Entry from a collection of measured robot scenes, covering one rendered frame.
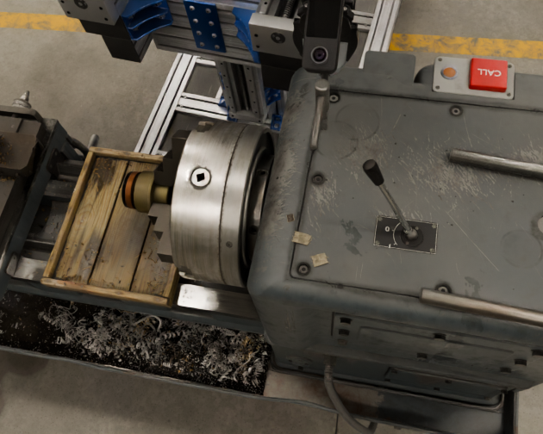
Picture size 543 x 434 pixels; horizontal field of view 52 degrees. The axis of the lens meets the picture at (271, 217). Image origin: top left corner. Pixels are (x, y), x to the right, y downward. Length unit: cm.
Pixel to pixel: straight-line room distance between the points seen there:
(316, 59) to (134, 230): 74
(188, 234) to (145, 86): 181
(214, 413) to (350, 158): 136
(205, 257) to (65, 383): 137
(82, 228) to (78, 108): 143
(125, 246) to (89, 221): 12
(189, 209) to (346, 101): 33
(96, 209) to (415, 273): 82
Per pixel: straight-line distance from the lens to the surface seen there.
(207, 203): 94
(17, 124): 150
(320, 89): 86
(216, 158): 96
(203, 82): 239
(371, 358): 121
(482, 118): 100
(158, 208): 110
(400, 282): 85
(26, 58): 307
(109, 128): 264
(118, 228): 136
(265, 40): 132
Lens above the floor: 206
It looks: 65 degrees down
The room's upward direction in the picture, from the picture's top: 11 degrees counter-clockwise
